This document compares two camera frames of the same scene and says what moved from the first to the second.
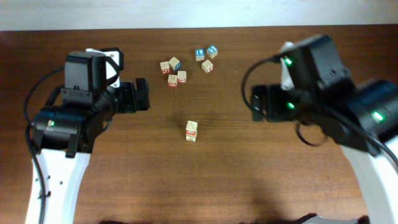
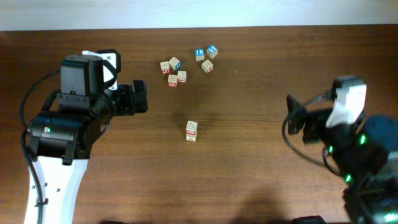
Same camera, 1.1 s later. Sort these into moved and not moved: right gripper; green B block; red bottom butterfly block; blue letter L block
Moved: right gripper
Not moved: blue letter L block; green B block; red bottom butterfly block
